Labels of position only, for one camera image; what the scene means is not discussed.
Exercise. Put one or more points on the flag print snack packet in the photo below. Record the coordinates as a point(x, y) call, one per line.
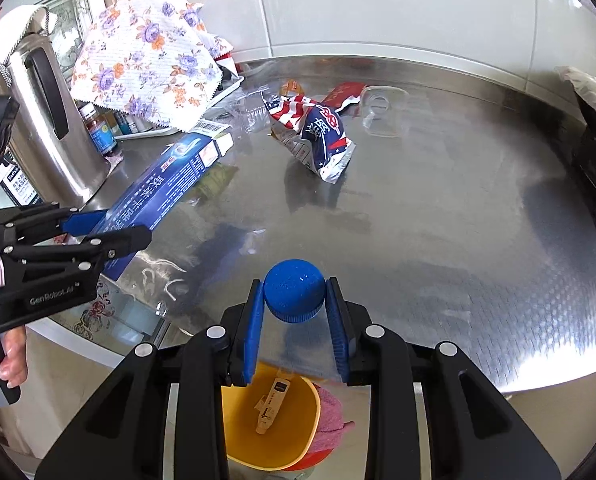
point(318, 135)

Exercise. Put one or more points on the white cloth black trim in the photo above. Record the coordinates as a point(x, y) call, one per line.
point(8, 25)

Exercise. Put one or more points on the person's left hand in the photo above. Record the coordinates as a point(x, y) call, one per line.
point(15, 360)

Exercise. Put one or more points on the pink mop head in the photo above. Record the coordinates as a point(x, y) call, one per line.
point(330, 415)

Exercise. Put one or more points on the red snack packet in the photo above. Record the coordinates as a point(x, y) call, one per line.
point(340, 95)

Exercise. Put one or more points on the brown medicine bottle blue label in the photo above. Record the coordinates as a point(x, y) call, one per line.
point(100, 135)

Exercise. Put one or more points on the white labelled box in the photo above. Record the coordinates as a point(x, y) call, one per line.
point(20, 185)

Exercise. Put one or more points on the clear plastic blister pack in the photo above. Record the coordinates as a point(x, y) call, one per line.
point(385, 110)

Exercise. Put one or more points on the stainless steel kettle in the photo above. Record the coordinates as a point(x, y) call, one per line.
point(43, 160)

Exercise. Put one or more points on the beige small tube box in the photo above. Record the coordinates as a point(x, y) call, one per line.
point(270, 407)

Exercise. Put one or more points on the floral print cloth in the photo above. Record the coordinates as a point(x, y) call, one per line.
point(143, 55)

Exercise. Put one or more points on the clear plastic bag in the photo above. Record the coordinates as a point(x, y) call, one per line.
point(588, 82)

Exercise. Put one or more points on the blue plastic bottle cap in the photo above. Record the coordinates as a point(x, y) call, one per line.
point(294, 287)

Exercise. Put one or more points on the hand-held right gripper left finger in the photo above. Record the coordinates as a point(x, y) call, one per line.
point(253, 330)

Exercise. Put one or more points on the yellow plastic bin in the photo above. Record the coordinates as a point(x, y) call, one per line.
point(288, 440)

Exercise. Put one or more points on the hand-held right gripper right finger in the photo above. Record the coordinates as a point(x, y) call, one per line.
point(339, 330)

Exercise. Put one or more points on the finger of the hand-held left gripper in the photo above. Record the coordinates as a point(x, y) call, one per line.
point(85, 222)
point(128, 240)

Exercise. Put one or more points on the blue cardboard box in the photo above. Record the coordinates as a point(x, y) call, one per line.
point(168, 185)

